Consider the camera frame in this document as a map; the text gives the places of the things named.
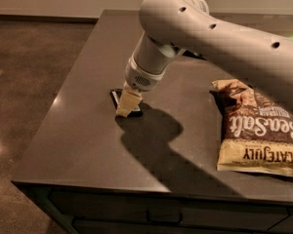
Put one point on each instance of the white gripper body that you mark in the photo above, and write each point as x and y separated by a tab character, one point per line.
141	76

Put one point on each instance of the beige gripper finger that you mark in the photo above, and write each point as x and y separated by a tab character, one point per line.
129	100

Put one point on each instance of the black rxbar chocolate bar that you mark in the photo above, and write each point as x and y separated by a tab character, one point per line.
115	95

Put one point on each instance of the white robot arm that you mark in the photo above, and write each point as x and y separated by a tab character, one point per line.
171	27

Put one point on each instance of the brown sea salt chip bag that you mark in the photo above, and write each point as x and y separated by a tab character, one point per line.
257	132

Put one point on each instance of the dark cabinet drawer front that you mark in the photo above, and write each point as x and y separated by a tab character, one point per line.
174	212

